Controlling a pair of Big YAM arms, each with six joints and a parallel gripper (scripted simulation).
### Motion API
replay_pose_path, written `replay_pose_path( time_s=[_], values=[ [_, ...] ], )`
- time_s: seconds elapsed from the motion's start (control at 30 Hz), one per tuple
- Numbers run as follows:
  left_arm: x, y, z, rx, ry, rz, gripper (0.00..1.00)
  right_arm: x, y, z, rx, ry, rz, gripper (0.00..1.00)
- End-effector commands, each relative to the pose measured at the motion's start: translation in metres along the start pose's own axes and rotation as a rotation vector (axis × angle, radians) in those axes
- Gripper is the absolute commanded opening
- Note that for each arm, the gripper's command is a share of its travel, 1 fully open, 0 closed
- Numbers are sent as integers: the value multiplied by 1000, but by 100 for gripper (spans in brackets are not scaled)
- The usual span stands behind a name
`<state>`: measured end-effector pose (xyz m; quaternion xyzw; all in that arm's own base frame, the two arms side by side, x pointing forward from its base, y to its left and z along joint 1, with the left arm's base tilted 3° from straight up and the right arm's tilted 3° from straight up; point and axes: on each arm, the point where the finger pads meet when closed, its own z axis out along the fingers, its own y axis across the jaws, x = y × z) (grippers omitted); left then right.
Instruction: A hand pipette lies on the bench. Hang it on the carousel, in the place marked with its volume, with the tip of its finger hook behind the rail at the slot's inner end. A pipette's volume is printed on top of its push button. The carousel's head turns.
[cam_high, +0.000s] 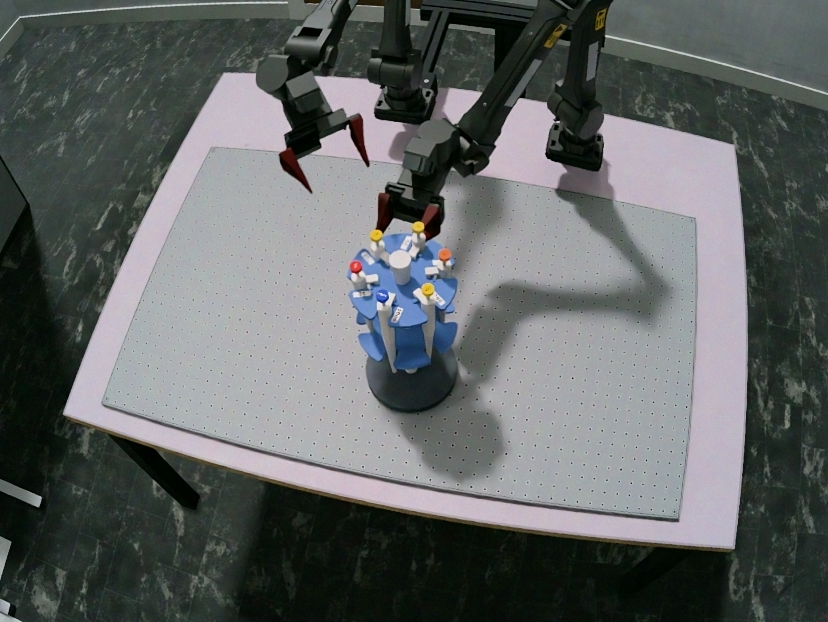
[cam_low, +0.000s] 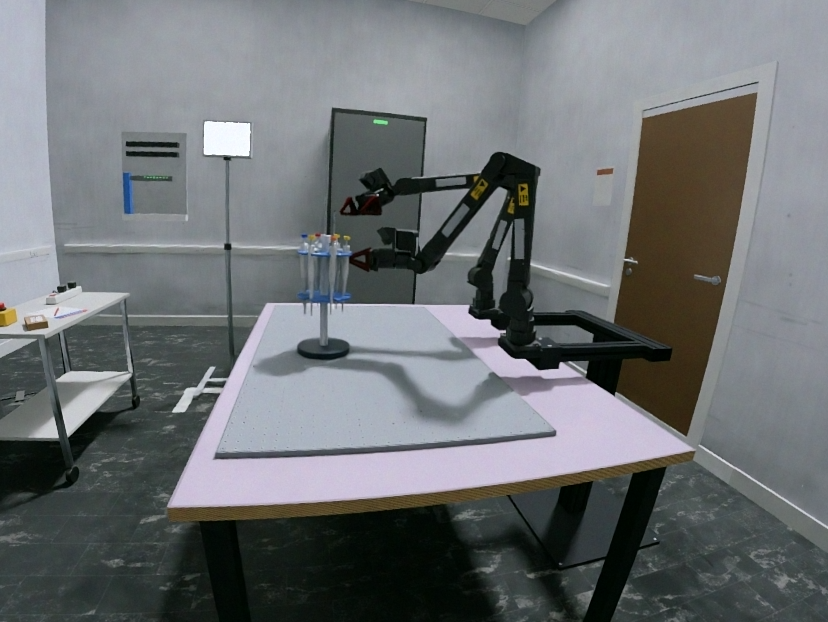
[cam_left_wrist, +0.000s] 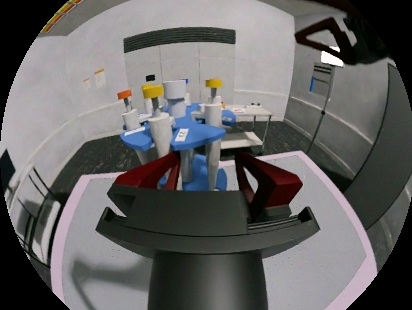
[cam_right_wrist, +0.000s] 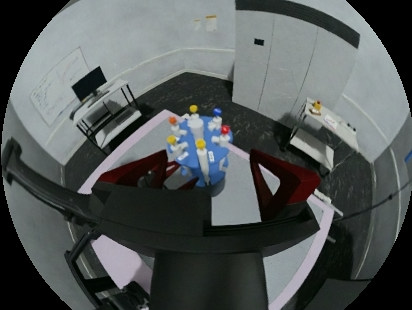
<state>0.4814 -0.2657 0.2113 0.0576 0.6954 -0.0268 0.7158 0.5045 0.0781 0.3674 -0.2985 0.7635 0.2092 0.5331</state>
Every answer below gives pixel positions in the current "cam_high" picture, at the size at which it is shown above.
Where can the grey rectangular mat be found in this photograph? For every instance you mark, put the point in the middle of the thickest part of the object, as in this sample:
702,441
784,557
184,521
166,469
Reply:
575,343

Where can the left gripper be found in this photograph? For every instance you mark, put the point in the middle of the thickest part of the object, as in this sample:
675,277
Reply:
387,208

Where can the blue carousel stand with black round base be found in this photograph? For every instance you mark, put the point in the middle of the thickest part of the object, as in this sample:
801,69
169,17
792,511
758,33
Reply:
421,389

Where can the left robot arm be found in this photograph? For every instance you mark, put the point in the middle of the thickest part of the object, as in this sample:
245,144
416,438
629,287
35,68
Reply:
484,121

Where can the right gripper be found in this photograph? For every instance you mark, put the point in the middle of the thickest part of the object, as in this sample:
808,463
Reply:
305,139

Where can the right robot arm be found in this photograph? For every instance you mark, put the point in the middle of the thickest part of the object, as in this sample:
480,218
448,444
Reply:
278,76

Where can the white and grey hand pipette with yellow button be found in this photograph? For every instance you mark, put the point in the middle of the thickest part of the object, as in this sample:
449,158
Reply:
427,299
378,249

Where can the white pipette with blue button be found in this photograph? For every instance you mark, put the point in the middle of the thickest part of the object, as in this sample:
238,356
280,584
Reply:
385,300

